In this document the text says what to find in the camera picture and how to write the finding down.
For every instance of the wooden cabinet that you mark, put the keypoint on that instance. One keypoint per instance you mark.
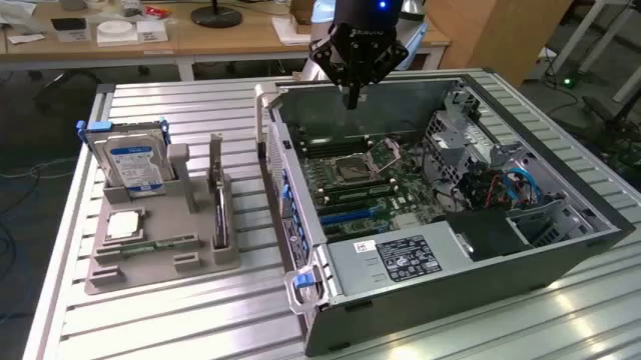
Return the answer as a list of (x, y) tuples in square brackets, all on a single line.
[(501, 37)]

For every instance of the grey power supply unit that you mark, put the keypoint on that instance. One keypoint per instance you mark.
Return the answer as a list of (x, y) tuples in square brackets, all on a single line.
[(360, 270)]

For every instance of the metal disk bay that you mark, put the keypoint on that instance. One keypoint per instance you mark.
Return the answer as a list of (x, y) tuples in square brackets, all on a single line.
[(550, 210)]

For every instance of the RAM stick with white label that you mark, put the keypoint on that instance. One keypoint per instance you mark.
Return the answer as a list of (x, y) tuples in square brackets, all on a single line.
[(360, 193)]

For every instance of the green motherboard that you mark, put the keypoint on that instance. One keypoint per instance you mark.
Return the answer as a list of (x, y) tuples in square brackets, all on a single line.
[(404, 187)]

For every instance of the white box with black top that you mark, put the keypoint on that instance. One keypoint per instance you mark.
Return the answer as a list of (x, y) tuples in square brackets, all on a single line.
[(72, 30)]

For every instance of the hard disk with blue label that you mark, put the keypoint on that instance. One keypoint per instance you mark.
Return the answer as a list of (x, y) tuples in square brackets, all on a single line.
[(135, 165)]

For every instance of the metal socket cover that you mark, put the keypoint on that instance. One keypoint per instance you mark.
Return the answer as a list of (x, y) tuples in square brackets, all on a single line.
[(384, 152)]

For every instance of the white box with round hollow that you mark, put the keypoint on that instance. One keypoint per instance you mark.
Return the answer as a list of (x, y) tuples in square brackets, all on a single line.
[(117, 33)]

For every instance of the graphics card with metal bracket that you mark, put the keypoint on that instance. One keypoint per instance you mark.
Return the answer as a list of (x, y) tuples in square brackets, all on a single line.
[(219, 202)]

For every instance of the white paper card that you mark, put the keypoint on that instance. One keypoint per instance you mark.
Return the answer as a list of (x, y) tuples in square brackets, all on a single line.
[(24, 38)]

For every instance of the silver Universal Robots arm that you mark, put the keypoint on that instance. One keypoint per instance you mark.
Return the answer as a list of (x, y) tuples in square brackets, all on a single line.
[(315, 71)]

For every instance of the black floor stand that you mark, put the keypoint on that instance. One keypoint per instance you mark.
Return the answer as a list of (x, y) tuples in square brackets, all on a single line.
[(595, 107)]

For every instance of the small white labelled box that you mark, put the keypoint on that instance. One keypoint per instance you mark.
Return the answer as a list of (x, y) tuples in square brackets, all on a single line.
[(151, 32)]

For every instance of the silver chipset heat sink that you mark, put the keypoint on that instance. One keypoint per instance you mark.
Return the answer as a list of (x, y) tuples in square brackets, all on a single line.
[(408, 220)]

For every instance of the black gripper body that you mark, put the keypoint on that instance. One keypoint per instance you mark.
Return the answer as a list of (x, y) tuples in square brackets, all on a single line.
[(363, 41)]

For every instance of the device with green light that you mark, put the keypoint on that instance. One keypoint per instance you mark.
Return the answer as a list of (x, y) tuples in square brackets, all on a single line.
[(567, 81)]

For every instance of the CPU socket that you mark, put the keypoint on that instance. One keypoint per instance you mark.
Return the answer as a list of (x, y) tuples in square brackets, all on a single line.
[(352, 168)]

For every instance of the brown cardboard box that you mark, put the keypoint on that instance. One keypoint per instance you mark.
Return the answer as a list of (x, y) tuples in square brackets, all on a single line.
[(300, 15)]

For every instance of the white paper stack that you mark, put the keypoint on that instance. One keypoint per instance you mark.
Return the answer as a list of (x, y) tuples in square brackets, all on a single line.
[(290, 32)]

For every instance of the blue case latch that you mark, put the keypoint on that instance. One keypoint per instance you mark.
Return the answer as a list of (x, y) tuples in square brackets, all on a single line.
[(302, 281)]

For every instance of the wooden desk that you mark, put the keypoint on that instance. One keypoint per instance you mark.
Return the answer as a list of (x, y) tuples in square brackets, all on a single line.
[(224, 37)]

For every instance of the black round lamp base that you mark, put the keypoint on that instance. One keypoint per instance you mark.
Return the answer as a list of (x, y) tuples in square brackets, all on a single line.
[(216, 17)]

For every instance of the green RAM stick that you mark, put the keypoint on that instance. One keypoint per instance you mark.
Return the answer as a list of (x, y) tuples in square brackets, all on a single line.
[(149, 245)]

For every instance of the white table frame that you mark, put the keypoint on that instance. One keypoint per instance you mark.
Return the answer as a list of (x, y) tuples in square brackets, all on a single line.
[(577, 37)]

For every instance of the open black PC case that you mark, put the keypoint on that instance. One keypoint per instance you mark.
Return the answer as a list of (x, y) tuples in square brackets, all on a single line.
[(450, 300)]

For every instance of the blue expansion slot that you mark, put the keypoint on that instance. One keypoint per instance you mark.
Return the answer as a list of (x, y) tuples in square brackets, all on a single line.
[(344, 216)]

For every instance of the red packet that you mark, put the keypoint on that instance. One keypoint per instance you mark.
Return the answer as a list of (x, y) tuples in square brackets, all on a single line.
[(156, 12)]

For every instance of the metal drive cage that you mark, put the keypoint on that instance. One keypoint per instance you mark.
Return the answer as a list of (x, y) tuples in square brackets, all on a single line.
[(450, 142)]

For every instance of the grey plastic parts rack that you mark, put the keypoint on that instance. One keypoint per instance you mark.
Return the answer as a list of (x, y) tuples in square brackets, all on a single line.
[(160, 262)]

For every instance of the silver CPU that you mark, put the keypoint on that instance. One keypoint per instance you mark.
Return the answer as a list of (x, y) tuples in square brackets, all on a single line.
[(123, 225)]

